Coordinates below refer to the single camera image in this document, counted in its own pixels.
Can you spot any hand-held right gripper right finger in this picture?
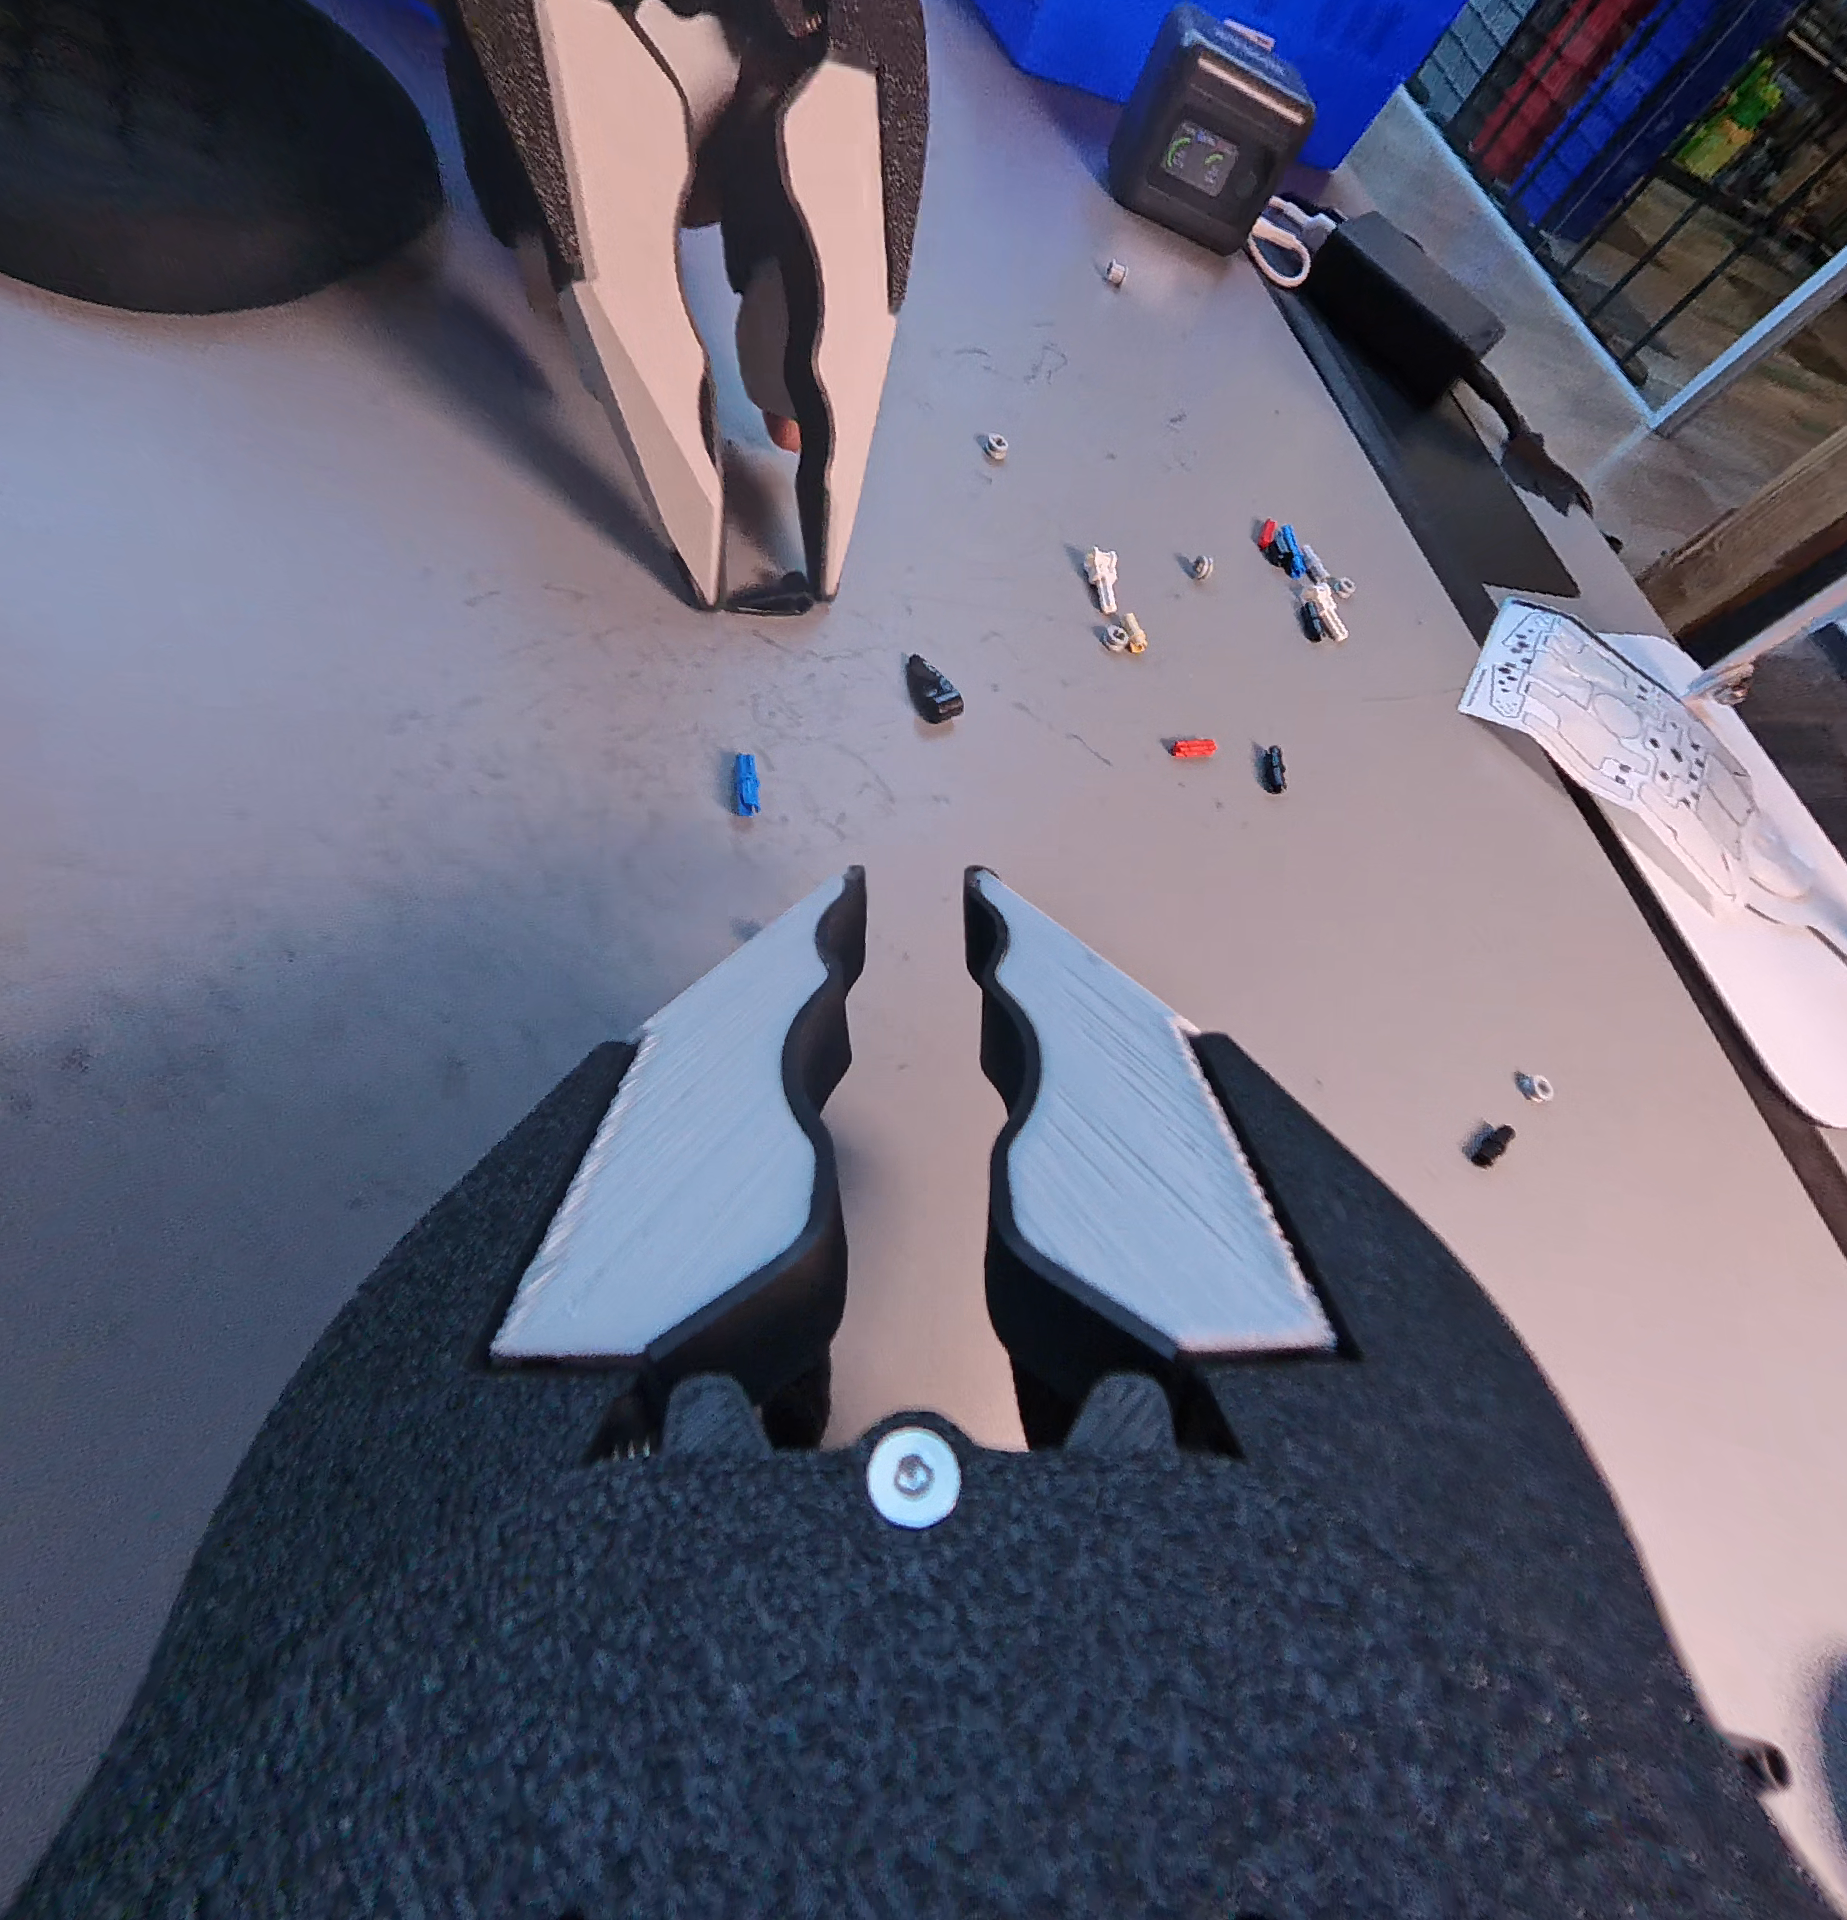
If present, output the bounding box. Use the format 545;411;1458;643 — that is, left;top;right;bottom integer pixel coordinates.
962;864;1342;1366

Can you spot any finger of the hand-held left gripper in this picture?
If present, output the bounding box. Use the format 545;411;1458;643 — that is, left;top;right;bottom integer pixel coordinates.
773;0;891;602
538;0;733;608

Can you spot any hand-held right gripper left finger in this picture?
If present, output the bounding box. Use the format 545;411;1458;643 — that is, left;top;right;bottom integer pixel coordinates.
492;864;871;1368

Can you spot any black cube charger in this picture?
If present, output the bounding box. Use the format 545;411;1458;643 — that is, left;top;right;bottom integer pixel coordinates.
1109;3;1319;258

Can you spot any blue plastic bin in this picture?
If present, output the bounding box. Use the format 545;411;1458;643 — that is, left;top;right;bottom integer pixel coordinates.
969;0;1473;170

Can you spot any white booklet stand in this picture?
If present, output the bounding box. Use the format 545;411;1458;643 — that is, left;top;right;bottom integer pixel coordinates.
1599;570;1847;1130

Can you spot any white sticker sheet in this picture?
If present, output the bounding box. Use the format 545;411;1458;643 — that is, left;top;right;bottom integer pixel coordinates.
1459;599;1818;918

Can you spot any white cable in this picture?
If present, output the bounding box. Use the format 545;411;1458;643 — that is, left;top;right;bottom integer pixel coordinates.
1245;196;1338;290

